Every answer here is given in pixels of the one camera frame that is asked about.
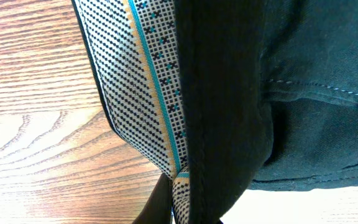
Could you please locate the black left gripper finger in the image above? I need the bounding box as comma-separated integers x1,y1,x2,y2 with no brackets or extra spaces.
132,174,172,224

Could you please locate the black shorts patterned lining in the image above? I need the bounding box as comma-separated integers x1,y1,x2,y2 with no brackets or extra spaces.
72,0,358,223

